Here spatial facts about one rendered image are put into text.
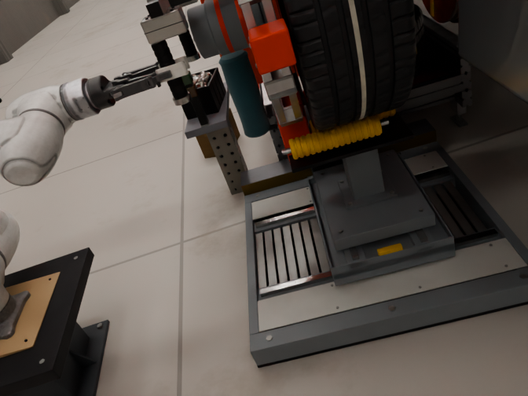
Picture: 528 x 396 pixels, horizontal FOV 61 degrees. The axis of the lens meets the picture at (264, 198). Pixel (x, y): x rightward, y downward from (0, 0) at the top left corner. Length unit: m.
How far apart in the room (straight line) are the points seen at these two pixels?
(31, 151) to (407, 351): 1.04
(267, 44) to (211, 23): 0.32
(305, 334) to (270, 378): 0.16
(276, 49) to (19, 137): 0.55
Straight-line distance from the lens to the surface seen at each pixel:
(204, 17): 1.19
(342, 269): 1.35
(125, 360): 1.64
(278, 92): 1.01
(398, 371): 1.31
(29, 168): 1.01
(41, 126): 1.07
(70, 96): 1.14
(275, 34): 0.88
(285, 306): 1.40
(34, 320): 1.50
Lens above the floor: 1.10
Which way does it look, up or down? 33 degrees down
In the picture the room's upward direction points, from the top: 20 degrees counter-clockwise
